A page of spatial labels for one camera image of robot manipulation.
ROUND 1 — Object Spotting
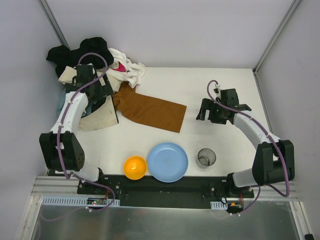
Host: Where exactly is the beige zip jacket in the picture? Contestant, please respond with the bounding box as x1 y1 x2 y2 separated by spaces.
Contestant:
58 66 122 131

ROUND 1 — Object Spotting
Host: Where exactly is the brown cloth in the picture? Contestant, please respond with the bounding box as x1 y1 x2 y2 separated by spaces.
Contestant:
113 82 187 133

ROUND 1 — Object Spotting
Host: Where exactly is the black cloth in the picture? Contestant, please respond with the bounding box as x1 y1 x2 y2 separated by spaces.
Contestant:
46 37 114 77

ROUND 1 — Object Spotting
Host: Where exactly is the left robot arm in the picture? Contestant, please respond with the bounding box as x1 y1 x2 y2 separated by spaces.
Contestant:
39 64 113 182

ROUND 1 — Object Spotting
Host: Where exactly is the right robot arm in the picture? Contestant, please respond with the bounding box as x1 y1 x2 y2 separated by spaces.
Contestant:
196 88 295 197

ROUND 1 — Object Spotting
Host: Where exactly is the pink cloth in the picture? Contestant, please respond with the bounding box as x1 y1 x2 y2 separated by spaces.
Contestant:
113 62 127 73

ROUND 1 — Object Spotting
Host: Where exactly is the blue-grey cloth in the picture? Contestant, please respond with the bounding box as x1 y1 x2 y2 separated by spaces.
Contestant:
56 90 66 115

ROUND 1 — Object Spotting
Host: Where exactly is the white cloth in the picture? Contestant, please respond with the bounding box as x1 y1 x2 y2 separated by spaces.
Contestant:
106 48 146 89

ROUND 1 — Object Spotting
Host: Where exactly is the dark transparent cup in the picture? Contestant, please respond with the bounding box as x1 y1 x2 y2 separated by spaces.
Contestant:
196 148 217 169

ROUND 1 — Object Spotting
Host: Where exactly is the light blue plate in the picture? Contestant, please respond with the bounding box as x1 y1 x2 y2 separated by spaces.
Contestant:
147 142 189 183

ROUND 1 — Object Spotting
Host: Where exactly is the orange bowl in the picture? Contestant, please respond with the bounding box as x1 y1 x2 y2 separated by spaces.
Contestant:
123 156 148 181

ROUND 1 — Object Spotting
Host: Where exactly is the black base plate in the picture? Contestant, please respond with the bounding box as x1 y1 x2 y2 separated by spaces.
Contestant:
77 175 254 209

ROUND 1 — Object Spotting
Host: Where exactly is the left aluminium frame post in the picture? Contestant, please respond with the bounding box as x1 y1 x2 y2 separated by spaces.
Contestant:
37 0 70 48

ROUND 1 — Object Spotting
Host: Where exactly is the aluminium frame post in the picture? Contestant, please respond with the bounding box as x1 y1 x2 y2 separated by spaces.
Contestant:
37 0 70 48
252 0 303 76

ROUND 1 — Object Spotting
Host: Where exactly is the aluminium front rail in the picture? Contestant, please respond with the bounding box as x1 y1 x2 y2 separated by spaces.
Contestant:
31 176 302 201

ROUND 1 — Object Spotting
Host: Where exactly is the right aluminium frame post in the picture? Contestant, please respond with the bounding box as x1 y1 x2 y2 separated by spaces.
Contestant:
252 0 303 76

